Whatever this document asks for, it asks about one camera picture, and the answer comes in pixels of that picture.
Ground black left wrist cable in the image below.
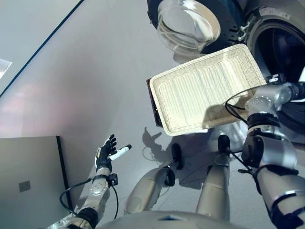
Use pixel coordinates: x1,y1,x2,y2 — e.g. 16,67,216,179
59,177,119,219

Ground grey robot torso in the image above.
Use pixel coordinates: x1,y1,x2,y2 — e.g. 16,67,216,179
95,209,229,229

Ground robot legs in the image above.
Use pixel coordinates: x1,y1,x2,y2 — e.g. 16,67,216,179
123,143,184,215

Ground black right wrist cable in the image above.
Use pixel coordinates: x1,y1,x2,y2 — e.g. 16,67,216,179
224,89,263,194

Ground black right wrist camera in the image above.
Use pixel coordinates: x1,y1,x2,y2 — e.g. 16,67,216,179
266,73,286,84

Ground cream wicker basket tray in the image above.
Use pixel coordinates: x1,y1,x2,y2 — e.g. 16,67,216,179
149,43,267,136

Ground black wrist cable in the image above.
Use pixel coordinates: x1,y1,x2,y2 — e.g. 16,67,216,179
224,89,263,194
59,177,119,219

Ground silver right robot leg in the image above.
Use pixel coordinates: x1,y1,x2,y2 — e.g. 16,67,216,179
195,135,232,221

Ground round glass washer door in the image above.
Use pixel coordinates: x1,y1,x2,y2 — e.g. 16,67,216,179
146,0,251,55

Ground dark grey washing machine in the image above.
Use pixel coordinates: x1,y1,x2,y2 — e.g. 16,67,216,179
242,0,305,153

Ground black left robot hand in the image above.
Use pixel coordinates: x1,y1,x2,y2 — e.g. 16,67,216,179
95,134,132,172

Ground thin white floor cord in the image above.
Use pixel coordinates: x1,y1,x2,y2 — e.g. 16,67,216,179
142,146,168,166

